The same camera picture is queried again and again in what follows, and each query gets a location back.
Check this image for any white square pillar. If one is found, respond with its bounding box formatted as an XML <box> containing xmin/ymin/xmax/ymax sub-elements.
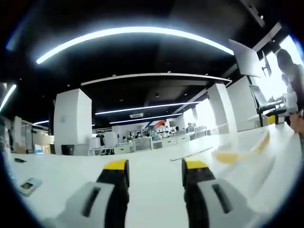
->
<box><xmin>53</xmin><ymin>88</ymin><xmax>93</xmax><ymax>156</ymax></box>
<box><xmin>207</xmin><ymin>83</ymin><xmax>238</xmax><ymax>135</ymax></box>

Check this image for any row of white office desks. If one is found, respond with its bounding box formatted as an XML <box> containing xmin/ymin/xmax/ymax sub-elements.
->
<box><xmin>91</xmin><ymin>124</ymin><xmax>214</xmax><ymax>156</ymax></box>

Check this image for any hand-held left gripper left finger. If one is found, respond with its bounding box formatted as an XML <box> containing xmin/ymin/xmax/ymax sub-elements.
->
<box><xmin>53</xmin><ymin>159</ymin><xmax>130</xmax><ymax>228</ymax></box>

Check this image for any long ceiling light strip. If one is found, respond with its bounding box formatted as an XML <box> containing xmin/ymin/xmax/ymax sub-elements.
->
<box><xmin>36</xmin><ymin>26</ymin><xmax>235</xmax><ymax>65</ymax></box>

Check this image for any person's upper body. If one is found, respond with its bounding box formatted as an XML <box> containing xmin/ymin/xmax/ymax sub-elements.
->
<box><xmin>276</xmin><ymin>48</ymin><xmax>304</xmax><ymax>112</ymax></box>

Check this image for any grey tilted monitor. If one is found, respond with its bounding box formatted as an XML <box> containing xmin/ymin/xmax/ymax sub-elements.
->
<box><xmin>249</xmin><ymin>85</ymin><xmax>269</xmax><ymax>112</ymax></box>

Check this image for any white cabinet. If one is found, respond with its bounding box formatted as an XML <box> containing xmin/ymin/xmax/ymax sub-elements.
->
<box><xmin>104</xmin><ymin>131</ymin><xmax>118</xmax><ymax>149</ymax></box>

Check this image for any white hanging panel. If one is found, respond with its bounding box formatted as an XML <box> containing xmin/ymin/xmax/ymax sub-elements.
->
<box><xmin>228</xmin><ymin>38</ymin><xmax>262</xmax><ymax>78</ymax></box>

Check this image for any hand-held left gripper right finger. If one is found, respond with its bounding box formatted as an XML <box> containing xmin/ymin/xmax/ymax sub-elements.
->
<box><xmin>181</xmin><ymin>158</ymin><xmax>255</xmax><ymax>228</ymax></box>

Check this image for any person's right hand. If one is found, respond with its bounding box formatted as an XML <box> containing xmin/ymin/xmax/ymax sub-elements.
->
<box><xmin>290</xmin><ymin>111</ymin><xmax>304</xmax><ymax>133</ymax></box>

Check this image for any smartphone with picture case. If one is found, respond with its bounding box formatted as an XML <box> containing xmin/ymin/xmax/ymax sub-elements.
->
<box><xmin>19</xmin><ymin>177</ymin><xmax>43</xmax><ymax>197</ymax></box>

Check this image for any black hanging monitor mount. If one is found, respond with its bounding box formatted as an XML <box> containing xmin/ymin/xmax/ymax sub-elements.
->
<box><xmin>261</xmin><ymin>50</ymin><xmax>272</xmax><ymax>77</ymax></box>

